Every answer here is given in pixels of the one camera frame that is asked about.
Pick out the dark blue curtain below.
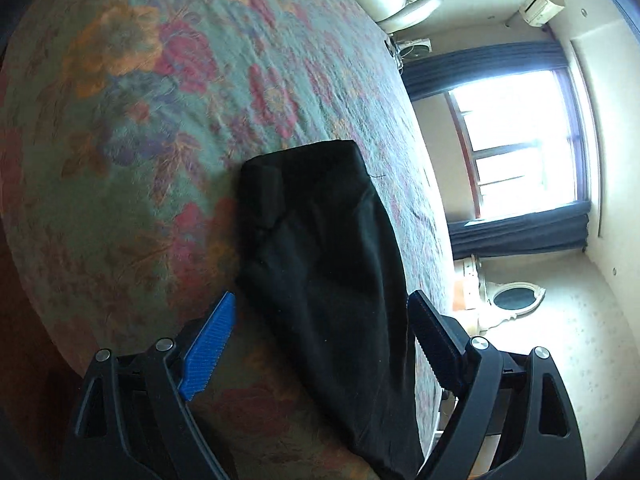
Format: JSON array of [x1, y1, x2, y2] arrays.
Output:
[[449, 200, 592, 262], [402, 42, 568, 102]]

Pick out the black pants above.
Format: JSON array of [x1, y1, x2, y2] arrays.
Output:
[[235, 140, 426, 480]]

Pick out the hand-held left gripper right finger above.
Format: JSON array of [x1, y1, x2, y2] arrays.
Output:
[[407, 290, 586, 480]]

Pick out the bright window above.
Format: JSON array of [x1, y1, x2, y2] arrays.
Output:
[[447, 67, 592, 222]]

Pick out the wall air conditioner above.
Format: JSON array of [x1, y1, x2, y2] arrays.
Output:
[[518, 0, 567, 27]]

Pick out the white oval vanity mirror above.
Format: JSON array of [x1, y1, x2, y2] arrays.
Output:
[[487, 281, 546, 320]]

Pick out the white dressing table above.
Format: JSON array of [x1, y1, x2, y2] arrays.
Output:
[[452, 254, 496, 333]]

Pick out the white standing fan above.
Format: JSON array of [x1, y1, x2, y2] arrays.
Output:
[[395, 37, 432, 61]]

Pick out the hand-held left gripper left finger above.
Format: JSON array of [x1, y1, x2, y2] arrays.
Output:
[[60, 291, 241, 480]]

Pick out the floral bedspread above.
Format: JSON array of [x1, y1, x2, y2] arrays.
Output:
[[0, 0, 457, 480]]

